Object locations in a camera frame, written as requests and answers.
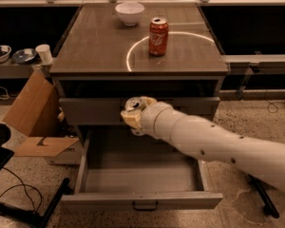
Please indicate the grey side shelf left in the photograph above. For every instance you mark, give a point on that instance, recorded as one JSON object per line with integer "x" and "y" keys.
{"x": 11, "y": 70}

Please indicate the grey drawer cabinet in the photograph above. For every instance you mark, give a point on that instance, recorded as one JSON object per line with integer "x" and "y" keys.
{"x": 103, "y": 58}

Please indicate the grey side shelf right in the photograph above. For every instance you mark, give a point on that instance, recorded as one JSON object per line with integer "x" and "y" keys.
{"x": 269, "y": 64}

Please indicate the white green 7up can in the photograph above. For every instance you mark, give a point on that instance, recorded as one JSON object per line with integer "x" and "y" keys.
{"x": 135, "y": 103}

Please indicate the black stand base left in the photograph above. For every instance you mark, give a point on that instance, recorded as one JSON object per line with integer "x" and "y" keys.
{"x": 30, "y": 217}

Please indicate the white bowl on cabinet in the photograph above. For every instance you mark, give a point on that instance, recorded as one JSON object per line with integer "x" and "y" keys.
{"x": 130, "y": 13}

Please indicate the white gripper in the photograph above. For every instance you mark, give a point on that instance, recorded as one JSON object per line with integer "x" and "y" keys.
{"x": 149, "y": 119}

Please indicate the red coca-cola can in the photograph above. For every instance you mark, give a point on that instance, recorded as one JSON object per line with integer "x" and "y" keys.
{"x": 158, "y": 36}

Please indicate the open grey lower drawer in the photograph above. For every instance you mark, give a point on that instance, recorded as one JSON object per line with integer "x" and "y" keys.
{"x": 121, "y": 171}

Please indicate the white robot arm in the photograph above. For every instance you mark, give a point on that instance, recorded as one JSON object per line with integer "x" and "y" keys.
{"x": 201, "y": 139}

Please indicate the black stand base right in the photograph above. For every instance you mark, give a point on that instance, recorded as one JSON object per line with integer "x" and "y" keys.
{"x": 269, "y": 208}

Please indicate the white paper cup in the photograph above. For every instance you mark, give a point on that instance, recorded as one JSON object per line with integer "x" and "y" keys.
{"x": 44, "y": 53}

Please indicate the black stand base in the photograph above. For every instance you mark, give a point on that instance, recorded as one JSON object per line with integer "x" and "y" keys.
{"x": 269, "y": 208}
{"x": 30, "y": 217}

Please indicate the brown cardboard box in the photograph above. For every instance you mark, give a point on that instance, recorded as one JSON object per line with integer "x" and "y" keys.
{"x": 34, "y": 113}

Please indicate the grey upper drawer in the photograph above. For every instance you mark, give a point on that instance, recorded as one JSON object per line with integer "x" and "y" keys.
{"x": 106, "y": 111}

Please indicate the grey side shelf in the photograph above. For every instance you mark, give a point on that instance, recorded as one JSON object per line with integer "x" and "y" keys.
{"x": 11, "y": 70}
{"x": 269, "y": 64}

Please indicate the blue patterned bowl right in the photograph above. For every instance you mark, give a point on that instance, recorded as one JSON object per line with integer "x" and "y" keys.
{"x": 24, "y": 56}

